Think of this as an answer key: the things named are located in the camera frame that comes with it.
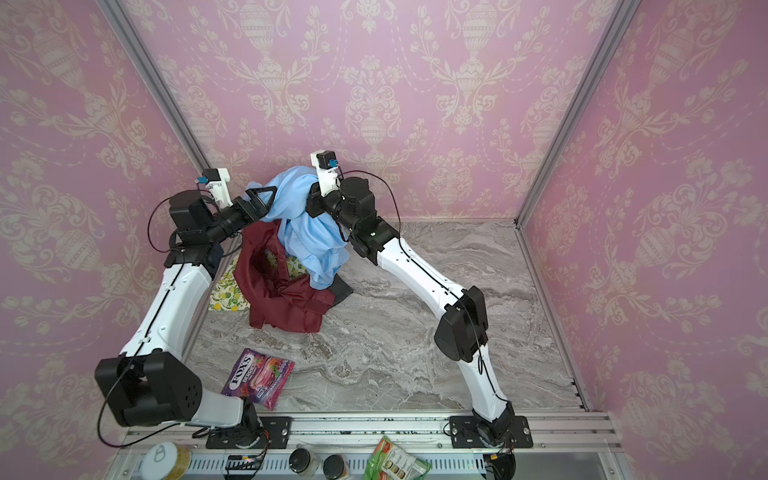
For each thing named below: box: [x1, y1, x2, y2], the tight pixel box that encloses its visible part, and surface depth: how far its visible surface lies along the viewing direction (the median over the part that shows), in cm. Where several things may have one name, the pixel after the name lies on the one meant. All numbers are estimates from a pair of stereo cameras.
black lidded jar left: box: [289, 443, 318, 477], surface depth 64 cm
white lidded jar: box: [140, 442, 191, 480], surface depth 68 cm
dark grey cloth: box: [328, 273, 354, 305], surface depth 102 cm
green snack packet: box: [362, 436, 432, 480], surface depth 69 cm
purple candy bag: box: [221, 348, 295, 411], surface depth 82 cm
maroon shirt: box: [234, 219, 336, 333], surface depth 93 cm
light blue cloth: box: [246, 166, 350, 291], surface depth 74 cm
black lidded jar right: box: [323, 454, 344, 480], surface depth 64 cm
